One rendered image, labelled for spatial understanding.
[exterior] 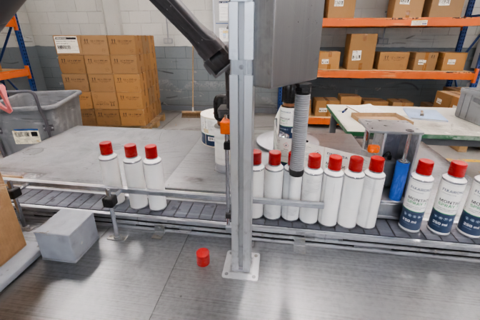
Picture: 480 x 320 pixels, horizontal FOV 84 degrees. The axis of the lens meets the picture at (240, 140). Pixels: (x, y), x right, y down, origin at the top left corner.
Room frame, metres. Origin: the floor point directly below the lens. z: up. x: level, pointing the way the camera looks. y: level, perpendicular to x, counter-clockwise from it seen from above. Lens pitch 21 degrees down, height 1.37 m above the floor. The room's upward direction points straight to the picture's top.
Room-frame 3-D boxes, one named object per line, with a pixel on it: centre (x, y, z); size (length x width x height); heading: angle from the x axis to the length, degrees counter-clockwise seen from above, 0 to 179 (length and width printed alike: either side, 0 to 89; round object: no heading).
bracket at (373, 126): (0.71, -0.41, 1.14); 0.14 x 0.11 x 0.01; 82
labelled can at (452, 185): (0.59, -0.54, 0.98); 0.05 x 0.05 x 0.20
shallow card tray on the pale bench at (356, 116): (1.86, -1.01, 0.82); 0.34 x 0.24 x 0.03; 89
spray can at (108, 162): (0.73, 0.39, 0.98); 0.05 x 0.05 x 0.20
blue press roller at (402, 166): (0.66, -0.44, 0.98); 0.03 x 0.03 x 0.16
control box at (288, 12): (0.57, -0.08, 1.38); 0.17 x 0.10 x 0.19; 137
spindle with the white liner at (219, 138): (0.96, 0.06, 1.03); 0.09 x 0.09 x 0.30
